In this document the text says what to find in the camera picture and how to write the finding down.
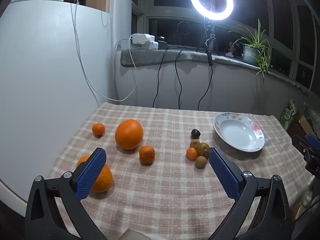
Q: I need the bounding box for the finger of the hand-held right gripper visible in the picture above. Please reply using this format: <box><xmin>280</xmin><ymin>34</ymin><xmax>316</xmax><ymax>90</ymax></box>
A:
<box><xmin>291</xmin><ymin>133</ymin><xmax>320</xmax><ymax>160</ymax></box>
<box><xmin>305</xmin><ymin>154</ymin><xmax>320</xmax><ymax>178</ymax></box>

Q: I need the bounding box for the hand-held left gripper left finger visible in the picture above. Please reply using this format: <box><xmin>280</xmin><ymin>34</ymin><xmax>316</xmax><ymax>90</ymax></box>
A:
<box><xmin>24</xmin><ymin>147</ymin><xmax>108</xmax><ymax>240</ymax></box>

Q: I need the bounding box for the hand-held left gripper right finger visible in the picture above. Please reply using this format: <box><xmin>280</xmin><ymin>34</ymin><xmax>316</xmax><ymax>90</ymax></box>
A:
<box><xmin>209</xmin><ymin>147</ymin><xmax>292</xmax><ymax>240</ymax></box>

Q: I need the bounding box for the large orange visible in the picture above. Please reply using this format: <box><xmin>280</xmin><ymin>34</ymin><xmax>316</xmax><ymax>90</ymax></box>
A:
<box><xmin>115</xmin><ymin>119</ymin><xmax>144</xmax><ymax>150</ymax></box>
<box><xmin>76</xmin><ymin>155</ymin><xmax>114</xmax><ymax>193</ymax></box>

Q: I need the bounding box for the small orange mandarin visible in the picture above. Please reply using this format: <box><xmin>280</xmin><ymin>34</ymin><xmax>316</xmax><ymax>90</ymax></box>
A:
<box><xmin>186</xmin><ymin>147</ymin><xmax>198</xmax><ymax>161</ymax></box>
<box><xmin>139</xmin><ymin>145</ymin><xmax>156</xmax><ymax>165</ymax></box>
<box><xmin>92</xmin><ymin>123</ymin><xmax>105</xmax><ymax>137</ymax></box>

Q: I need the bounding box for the white floral plate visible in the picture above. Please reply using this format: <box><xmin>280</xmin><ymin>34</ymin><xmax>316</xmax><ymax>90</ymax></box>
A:
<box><xmin>214</xmin><ymin>112</ymin><xmax>265</xmax><ymax>152</ymax></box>

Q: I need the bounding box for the cardboard box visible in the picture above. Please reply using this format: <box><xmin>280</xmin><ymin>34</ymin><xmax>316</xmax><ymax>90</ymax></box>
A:
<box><xmin>297</xmin><ymin>115</ymin><xmax>318</xmax><ymax>138</ymax></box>

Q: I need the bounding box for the large olive-brown fruit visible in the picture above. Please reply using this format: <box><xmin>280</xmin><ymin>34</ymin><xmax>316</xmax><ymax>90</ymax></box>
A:
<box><xmin>195</xmin><ymin>142</ymin><xmax>211</xmax><ymax>158</ymax></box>

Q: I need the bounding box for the green snack packet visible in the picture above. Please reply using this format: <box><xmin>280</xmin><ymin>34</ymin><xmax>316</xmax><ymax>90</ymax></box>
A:
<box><xmin>279</xmin><ymin>99</ymin><xmax>300</xmax><ymax>130</ymax></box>

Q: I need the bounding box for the pink checked tablecloth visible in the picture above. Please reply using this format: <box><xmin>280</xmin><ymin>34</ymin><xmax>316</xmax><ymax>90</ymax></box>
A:
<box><xmin>46</xmin><ymin>102</ymin><xmax>315</xmax><ymax>240</ymax></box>

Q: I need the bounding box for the potted spider plant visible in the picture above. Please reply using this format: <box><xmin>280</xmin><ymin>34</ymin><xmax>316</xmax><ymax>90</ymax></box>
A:
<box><xmin>229</xmin><ymin>19</ymin><xmax>275</xmax><ymax>84</ymax></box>

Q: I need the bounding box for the white refrigerator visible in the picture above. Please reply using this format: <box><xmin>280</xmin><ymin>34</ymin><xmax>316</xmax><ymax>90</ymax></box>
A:
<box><xmin>0</xmin><ymin>0</ymin><xmax>117</xmax><ymax>210</ymax></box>

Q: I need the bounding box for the small dark potted plant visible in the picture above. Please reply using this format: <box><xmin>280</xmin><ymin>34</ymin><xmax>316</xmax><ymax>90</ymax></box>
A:
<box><xmin>225</xmin><ymin>41</ymin><xmax>243</xmax><ymax>58</ymax></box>

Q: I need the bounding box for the black light stand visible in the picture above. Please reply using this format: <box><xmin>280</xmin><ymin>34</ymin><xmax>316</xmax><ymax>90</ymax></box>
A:
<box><xmin>196</xmin><ymin>20</ymin><xmax>222</xmax><ymax>55</ymax></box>

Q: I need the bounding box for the short white cable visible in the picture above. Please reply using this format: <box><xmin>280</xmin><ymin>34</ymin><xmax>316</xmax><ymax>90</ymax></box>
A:
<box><xmin>114</xmin><ymin>38</ymin><xmax>130</xmax><ymax>100</ymax></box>

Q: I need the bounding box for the black cable with controller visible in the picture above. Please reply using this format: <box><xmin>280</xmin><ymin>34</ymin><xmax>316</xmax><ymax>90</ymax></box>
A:
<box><xmin>198</xmin><ymin>40</ymin><xmax>214</xmax><ymax>110</ymax></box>

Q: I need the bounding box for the long white cable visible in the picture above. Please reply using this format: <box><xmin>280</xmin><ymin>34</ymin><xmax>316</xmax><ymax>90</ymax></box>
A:
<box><xmin>71</xmin><ymin>1</ymin><xmax>137</xmax><ymax>102</ymax></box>

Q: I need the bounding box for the window frame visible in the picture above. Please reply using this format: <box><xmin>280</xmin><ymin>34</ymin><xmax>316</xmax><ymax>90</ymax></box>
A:
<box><xmin>131</xmin><ymin>0</ymin><xmax>320</xmax><ymax>90</ymax></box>

